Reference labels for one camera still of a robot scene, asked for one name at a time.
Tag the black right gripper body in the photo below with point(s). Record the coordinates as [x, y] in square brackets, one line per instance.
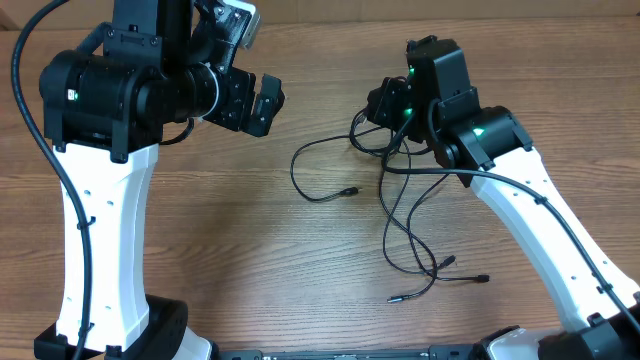
[397, 111]

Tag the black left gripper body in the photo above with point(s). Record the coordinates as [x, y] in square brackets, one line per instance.
[230, 108]

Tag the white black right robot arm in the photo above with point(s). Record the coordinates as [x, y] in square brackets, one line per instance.
[494, 156]

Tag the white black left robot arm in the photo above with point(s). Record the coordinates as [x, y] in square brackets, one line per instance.
[106, 103]

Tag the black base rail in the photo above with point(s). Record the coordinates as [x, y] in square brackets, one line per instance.
[434, 352]

